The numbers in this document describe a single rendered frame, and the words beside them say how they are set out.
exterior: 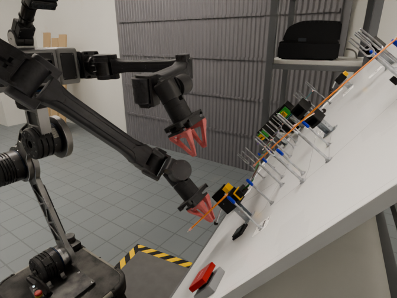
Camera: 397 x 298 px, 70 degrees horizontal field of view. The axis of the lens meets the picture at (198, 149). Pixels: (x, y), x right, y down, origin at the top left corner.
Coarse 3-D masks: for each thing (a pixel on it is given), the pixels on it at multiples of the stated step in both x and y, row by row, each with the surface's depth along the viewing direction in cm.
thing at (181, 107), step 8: (168, 104) 71; (176, 104) 71; (184, 104) 72; (168, 112) 73; (176, 112) 72; (184, 112) 72; (192, 112) 78; (200, 112) 77; (176, 120) 72; (184, 120) 70; (168, 128) 72
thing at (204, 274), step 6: (210, 264) 57; (204, 270) 57; (210, 270) 56; (198, 276) 57; (204, 276) 55; (210, 276) 57; (192, 282) 58; (198, 282) 55; (204, 282) 54; (192, 288) 56; (198, 288) 57
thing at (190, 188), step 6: (186, 180) 85; (174, 186) 84; (180, 186) 83; (186, 186) 83; (192, 186) 84; (204, 186) 86; (180, 192) 84; (186, 192) 83; (192, 192) 83; (198, 192) 84; (186, 198) 84; (192, 198) 81; (186, 204) 81; (180, 210) 84
